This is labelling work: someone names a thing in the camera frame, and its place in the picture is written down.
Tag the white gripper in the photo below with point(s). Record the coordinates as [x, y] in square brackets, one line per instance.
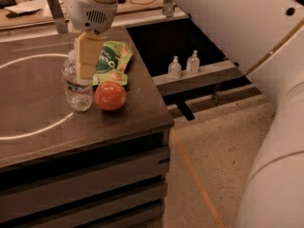
[89, 13]

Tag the clear plastic water bottle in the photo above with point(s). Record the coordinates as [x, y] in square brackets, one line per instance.
[79, 93]

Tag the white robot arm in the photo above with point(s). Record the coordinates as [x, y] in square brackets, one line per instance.
[265, 38]

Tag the red apple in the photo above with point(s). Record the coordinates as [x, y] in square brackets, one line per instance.
[110, 96]

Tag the left clear sanitizer bottle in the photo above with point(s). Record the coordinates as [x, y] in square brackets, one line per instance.
[174, 69]

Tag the clear sanitizer bottle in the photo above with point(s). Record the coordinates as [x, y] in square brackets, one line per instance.
[193, 63]
[174, 69]

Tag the right clear sanitizer bottle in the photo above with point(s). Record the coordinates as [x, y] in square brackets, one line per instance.
[193, 63]

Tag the green snack bag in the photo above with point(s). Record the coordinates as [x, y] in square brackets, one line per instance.
[112, 63]

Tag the white paper sheets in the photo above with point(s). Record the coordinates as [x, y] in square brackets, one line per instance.
[28, 6]

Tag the dark counter cabinet with drawers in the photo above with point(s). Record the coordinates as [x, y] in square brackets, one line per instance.
[61, 169]

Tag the left metal railing bracket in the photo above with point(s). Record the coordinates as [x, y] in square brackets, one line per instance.
[58, 16]

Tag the metal railing bracket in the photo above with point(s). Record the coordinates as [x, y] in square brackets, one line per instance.
[58, 16]
[168, 8]

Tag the middle metal railing bracket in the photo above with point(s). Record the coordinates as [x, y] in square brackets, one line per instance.
[168, 8]

